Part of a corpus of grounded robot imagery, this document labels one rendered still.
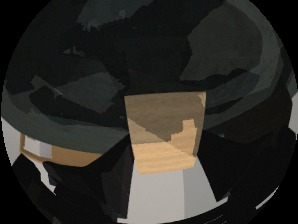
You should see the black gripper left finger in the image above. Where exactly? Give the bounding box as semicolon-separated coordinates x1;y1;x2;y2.
43;133;134;220

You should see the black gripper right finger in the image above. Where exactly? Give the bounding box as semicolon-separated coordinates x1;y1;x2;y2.
197;131;274;202

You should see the tan triangular block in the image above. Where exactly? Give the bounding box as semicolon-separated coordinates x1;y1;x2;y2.
125;91;206;175

